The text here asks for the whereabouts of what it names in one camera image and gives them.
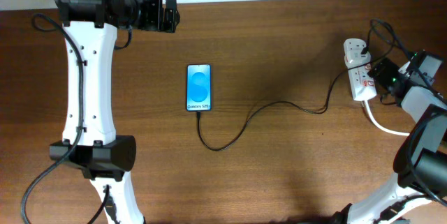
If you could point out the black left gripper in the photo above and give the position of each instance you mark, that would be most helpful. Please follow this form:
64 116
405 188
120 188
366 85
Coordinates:
154 21

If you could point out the white power strip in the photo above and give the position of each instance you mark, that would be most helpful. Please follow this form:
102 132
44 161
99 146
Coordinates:
362 85

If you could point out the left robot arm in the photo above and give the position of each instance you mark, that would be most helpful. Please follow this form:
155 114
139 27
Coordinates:
89 141

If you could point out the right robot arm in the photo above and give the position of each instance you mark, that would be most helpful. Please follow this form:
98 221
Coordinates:
419 175

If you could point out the blue screen Galaxy smartphone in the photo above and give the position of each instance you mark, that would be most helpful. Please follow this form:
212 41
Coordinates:
198 88

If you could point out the white USB charger plug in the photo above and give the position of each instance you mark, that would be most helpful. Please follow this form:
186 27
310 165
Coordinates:
356 58

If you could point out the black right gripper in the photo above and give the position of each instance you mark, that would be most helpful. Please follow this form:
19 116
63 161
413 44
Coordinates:
391 67

